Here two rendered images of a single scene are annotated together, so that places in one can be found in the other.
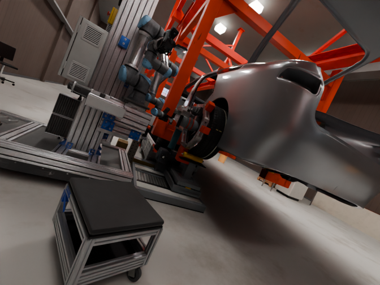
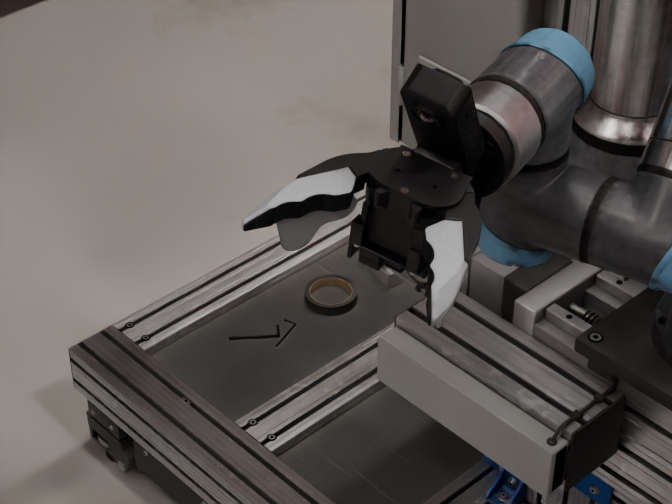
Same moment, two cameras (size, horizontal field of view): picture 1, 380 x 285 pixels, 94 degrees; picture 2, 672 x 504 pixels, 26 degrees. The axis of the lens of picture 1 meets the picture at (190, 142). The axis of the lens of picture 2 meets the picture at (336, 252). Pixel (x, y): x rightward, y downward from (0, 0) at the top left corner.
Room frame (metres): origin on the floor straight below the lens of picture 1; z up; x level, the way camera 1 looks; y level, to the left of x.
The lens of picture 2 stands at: (0.84, -0.44, 1.83)
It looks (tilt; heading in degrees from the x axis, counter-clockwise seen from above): 38 degrees down; 75
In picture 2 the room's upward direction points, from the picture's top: straight up
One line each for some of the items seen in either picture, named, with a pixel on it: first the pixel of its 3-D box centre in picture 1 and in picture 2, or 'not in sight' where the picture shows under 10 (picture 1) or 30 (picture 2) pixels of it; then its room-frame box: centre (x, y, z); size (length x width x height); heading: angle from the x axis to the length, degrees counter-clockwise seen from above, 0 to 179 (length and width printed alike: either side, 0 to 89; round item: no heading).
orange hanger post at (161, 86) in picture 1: (164, 74); not in sight; (4.32, 1.22, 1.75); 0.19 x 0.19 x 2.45; 22
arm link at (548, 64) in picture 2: (154, 47); (528, 95); (1.26, 0.49, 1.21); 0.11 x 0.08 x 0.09; 42
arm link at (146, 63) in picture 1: (151, 61); (537, 200); (1.27, 0.48, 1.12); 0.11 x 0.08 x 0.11; 132
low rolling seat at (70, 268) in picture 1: (103, 228); not in sight; (0.84, 0.22, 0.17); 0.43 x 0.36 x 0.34; 47
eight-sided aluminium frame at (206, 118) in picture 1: (194, 125); not in sight; (2.12, 0.04, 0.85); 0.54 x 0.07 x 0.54; 22
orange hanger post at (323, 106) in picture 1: (309, 129); not in sight; (3.56, -2.04, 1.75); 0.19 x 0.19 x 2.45; 22
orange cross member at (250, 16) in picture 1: (281, 54); not in sight; (3.05, -0.79, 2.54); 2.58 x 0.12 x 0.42; 112
